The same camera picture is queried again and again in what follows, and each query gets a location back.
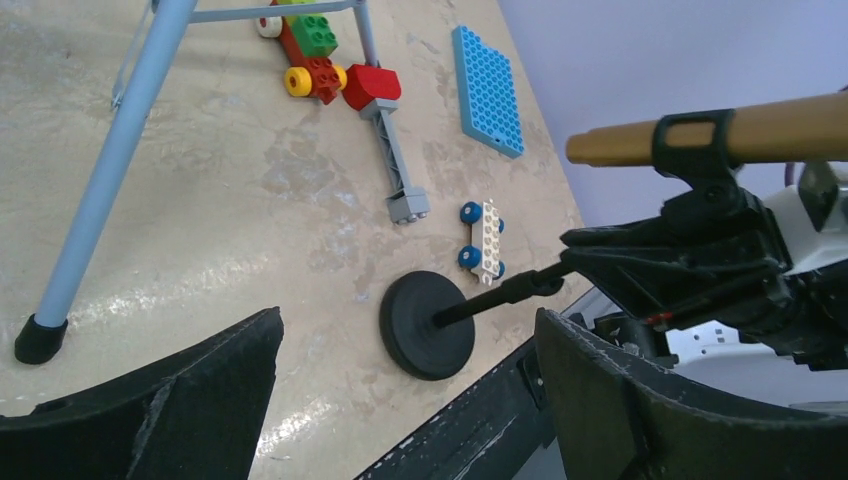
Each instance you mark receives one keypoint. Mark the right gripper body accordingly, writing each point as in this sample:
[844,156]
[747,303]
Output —
[761,267]

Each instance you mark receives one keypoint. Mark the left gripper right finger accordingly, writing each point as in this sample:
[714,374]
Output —
[620,416]

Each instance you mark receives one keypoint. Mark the light blue music stand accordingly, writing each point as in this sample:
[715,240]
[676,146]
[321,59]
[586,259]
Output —
[238,195]

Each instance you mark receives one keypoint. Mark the green red lego vehicle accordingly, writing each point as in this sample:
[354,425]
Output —
[307,41]

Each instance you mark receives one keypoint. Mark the black microphone stand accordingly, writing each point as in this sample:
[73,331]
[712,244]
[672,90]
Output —
[530,285]

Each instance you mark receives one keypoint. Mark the light blue lego baseplate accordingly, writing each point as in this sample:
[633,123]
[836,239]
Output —
[486,94]

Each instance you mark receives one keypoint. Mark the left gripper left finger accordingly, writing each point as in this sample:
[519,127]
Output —
[196,414]

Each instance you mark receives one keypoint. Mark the white lego car blue wheels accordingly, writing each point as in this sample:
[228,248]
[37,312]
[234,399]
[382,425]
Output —
[482,256]

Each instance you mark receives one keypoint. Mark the red grey lego column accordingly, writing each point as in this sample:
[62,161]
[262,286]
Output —
[374,93]

